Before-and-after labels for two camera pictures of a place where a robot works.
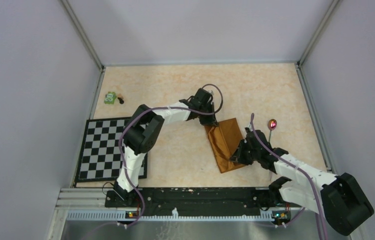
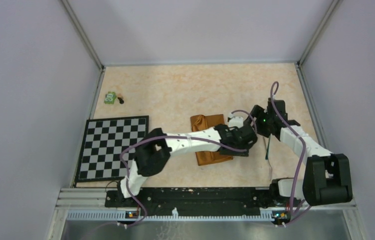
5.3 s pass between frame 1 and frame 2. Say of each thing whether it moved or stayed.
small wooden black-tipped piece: stayed
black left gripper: moved
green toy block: stayed
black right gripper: moved
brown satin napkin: moved
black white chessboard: stayed
